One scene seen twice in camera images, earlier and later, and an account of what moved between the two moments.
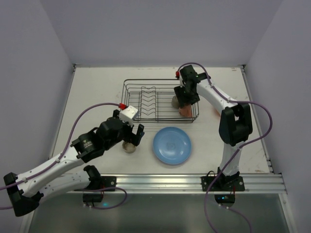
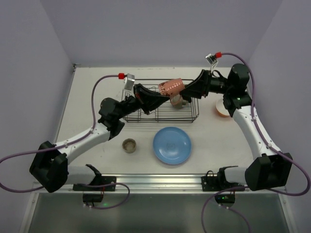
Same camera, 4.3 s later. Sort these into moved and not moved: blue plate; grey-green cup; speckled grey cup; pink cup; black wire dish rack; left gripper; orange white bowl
Moved: pink cup; orange white bowl; left gripper
Not moved: black wire dish rack; grey-green cup; blue plate; speckled grey cup
